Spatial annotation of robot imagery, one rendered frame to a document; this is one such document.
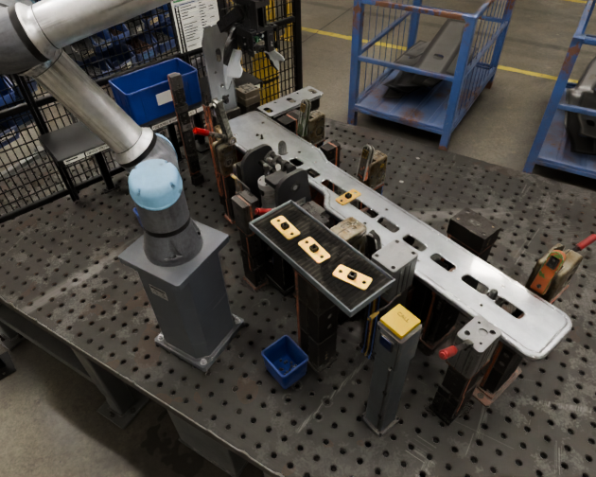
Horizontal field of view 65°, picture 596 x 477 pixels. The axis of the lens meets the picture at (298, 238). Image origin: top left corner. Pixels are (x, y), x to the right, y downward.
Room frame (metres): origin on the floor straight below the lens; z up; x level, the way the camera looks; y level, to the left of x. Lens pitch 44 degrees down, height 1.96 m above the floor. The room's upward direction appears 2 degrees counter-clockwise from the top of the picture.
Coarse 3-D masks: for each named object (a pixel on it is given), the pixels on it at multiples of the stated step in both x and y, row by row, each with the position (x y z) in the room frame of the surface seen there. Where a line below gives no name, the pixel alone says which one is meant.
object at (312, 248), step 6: (306, 240) 0.80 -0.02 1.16; (312, 240) 0.80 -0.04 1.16; (306, 246) 0.78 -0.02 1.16; (312, 246) 0.78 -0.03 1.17; (318, 246) 0.77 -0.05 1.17; (312, 252) 0.76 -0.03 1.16; (318, 252) 0.76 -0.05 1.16; (324, 252) 0.76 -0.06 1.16; (318, 258) 0.74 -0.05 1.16; (324, 258) 0.74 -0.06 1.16
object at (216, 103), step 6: (222, 96) 1.45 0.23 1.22; (216, 102) 1.41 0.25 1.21; (222, 102) 1.43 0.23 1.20; (228, 102) 1.44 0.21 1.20; (216, 108) 1.42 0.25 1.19; (222, 108) 1.41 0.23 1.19; (216, 114) 1.43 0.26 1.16; (222, 114) 1.41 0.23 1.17; (222, 120) 1.41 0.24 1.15; (222, 126) 1.42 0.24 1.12; (228, 126) 1.42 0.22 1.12; (222, 132) 1.44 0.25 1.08; (228, 132) 1.42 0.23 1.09; (228, 138) 1.42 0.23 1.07
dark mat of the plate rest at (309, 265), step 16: (288, 208) 0.93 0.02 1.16; (256, 224) 0.87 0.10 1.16; (304, 224) 0.86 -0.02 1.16; (272, 240) 0.81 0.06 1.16; (288, 240) 0.81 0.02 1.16; (320, 240) 0.80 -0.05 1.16; (336, 240) 0.80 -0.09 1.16; (304, 256) 0.75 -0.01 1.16; (320, 256) 0.75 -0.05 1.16; (336, 256) 0.75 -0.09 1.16; (352, 256) 0.75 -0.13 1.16; (320, 272) 0.70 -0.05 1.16; (368, 272) 0.70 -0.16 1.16; (336, 288) 0.65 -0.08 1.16; (352, 288) 0.65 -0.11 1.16; (368, 288) 0.65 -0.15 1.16; (352, 304) 0.61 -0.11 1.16
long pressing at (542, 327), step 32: (256, 128) 1.60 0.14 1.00; (288, 160) 1.37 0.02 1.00; (320, 160) 1.37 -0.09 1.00; (320, 192) 1.20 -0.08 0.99; (416, 224) 1.02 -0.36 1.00; (448, 256) 0.88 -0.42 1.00; (448, 288) 0.77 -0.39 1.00; (512, 288) 0.76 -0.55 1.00; (512, 320) 0.66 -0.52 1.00; (544, 320) 0.66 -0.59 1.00; (544, 352) 0.57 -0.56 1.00
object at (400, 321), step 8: (392, 312) 0.58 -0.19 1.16; (400, 312) 0.58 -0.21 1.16; (408, 312) 0.58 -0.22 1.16; (384, 320) 0.56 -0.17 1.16; (392, 320) 0.56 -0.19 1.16; (400, 320) 0.56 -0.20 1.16; (408, 320) 0.56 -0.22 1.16; (416, 320) 0.56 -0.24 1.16; (392, 328) 0.54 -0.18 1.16; (400, 328) 0.54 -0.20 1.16; (408, 328) 0.54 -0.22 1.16; (400, 336) 0.53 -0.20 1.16
